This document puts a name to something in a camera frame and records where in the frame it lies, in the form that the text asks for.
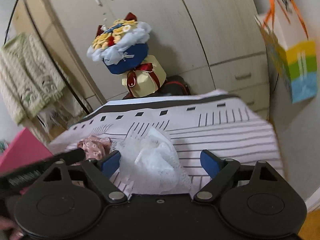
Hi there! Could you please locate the black clothes rack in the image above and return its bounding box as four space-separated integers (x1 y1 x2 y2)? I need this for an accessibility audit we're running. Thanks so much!
3 0 90 114

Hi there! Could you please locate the person's hand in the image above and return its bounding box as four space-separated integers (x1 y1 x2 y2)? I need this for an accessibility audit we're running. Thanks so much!
0 216 24 240

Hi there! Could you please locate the pink floral scrunchie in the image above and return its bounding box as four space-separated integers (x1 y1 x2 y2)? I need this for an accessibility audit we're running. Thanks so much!
77 135 112 160

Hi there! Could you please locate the beige wardrobe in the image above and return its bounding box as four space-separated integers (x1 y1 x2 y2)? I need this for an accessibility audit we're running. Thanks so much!
27 0 270 118

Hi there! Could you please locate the colourful paper gift bag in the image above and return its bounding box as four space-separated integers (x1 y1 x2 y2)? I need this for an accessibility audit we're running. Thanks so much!
255 0 318 103

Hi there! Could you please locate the cream knitted cardigan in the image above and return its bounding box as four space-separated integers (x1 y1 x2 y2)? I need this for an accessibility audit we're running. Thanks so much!
0 32 86 133

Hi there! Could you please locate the cream gift box red ribbon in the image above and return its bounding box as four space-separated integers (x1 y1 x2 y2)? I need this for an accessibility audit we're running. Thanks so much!
121 55 167 98

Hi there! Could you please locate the pink cardboard box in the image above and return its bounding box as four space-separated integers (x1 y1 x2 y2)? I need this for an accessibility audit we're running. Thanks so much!
0 128 53 174

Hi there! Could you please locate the striped white tablecloth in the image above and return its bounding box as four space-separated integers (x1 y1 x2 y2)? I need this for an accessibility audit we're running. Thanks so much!
48 90 284 195

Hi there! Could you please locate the flower bouquet blue wrap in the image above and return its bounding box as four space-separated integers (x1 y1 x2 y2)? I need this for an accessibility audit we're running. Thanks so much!
86 12 152 75

